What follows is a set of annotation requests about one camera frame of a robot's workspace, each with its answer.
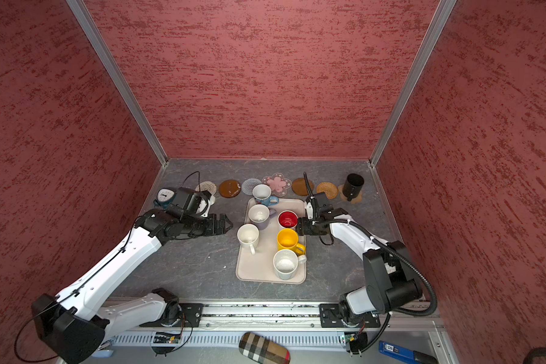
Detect red interior mug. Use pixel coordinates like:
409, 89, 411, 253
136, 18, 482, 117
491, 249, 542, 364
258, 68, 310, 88
278, 211, 299, 230

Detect lavender mug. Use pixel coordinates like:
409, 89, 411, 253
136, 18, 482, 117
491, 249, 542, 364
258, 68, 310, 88
247, 204, 277, 231

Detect plaid glasses case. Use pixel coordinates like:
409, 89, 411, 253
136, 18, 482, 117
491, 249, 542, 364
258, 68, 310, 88
238, 332, 291, 364

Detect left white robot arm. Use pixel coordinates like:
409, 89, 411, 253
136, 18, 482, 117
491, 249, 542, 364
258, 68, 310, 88
31, 209, 233, 363

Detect black mug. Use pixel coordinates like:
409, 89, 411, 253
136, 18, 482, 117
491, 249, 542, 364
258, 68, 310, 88
342, 173, 365, 202

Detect white mug front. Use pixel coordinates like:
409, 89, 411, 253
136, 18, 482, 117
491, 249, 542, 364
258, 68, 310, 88
273, 249, 307, 281

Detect pink flower coaster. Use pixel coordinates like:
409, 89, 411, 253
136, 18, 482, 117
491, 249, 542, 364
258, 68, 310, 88
262, 172, 292, 198

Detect white mug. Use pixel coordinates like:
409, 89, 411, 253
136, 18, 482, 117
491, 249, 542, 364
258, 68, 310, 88
237, 224, 259, 255
273, 249, 307, 281

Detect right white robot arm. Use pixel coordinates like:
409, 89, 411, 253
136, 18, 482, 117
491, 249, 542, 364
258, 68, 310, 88
297, 209, 433, 326

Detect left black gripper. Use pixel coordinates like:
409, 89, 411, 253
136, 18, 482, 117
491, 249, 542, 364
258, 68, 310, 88
181, 214, 233, 237

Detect blue floral mug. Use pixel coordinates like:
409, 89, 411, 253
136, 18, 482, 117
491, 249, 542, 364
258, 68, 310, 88
252, 184, 279, 206

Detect beige serving tray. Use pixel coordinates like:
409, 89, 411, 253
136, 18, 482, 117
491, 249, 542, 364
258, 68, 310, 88
236, 199, 307, 285

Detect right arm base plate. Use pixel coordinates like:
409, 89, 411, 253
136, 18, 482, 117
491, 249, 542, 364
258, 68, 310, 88
318, 300, 381, 329

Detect blue tool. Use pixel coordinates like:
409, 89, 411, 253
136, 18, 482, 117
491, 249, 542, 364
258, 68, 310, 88
379, 341, 438, 364

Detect dark glossy brown coaster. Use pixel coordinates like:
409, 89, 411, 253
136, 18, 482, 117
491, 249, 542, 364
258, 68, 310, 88
218, 179, 241, 199

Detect grey round coaster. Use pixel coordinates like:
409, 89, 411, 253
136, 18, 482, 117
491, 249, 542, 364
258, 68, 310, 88
241, 177, 262, 196

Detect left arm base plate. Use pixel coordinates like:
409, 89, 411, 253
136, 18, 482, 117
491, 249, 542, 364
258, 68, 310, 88
160, 303, 204, 328

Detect brown wooden coaster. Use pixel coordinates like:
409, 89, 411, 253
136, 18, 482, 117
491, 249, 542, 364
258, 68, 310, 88
291, 177, 315, 197

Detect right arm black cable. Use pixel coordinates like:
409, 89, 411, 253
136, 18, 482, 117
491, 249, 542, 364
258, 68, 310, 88
302, 171, 438, 356

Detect aluminium rail frame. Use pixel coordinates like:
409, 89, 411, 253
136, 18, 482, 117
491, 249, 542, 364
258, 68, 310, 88
56, 297, 460, 364

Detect yellow mug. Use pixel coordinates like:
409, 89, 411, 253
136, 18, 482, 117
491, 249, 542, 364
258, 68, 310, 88
277, 228, 306, 256

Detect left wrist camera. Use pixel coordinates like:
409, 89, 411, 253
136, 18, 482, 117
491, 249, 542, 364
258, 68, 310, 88
167, 187, 215, 218

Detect cork coaster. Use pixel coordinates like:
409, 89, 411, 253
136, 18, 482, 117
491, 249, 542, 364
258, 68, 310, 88
338, 185, 363, 204

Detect white patterned round coaster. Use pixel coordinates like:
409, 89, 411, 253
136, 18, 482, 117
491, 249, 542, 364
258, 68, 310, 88
197, 181, 218, 196

